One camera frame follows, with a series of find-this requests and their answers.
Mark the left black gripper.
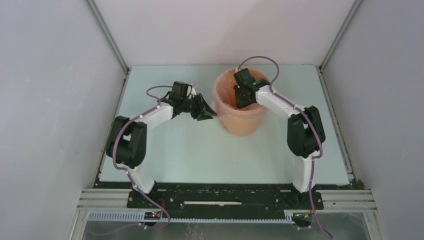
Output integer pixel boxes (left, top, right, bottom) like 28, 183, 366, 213
180, 94, 217, 122

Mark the orange trash bin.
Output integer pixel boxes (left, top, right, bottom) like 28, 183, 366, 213
212, 68, 268, 137

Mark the pink plastic trash bag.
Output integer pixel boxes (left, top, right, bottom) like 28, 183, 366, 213
212, 67, 268, 119

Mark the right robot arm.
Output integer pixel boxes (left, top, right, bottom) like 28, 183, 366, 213
233, 68, 326, 209

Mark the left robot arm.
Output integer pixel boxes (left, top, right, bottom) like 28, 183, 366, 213
105, 81, 218, 208

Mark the small electronics board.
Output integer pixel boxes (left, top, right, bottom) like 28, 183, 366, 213
143, 211, 162, 220

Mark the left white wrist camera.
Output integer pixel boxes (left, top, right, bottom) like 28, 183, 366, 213
186, 83, 197, 99

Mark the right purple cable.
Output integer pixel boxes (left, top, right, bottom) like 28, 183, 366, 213
236, 55, 334, 240

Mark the purple cable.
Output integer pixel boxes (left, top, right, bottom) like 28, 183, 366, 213
236, 55, 334, 240
111, 85, 175, 229

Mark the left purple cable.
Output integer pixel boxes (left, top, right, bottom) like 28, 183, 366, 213
111, 85, 175, 229

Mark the right corner frame post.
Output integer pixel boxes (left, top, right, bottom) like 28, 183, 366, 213
319, 0, 364, 73

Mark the corner frame post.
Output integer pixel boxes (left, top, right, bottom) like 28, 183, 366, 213
84, 0, 130, 74
319, 0, 364, 73

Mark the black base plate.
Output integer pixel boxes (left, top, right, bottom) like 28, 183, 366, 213
127, 182, 323, 212

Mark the aluminium frame rail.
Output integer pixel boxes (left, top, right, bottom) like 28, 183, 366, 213
77, 189, 378, 224

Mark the left corner frame post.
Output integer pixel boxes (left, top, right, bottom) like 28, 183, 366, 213
84, 0, 130, 74

